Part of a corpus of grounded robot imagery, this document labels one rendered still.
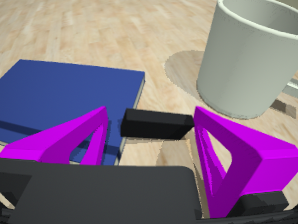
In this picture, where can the pale grey mug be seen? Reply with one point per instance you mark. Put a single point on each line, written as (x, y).
(246, 66)

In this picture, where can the black rectangular tile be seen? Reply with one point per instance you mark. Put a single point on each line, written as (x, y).
(138, 123)

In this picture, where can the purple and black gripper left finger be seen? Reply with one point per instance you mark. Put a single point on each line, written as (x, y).
(55, 144)

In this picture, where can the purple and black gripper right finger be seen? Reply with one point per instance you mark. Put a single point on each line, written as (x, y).
(260, 162)

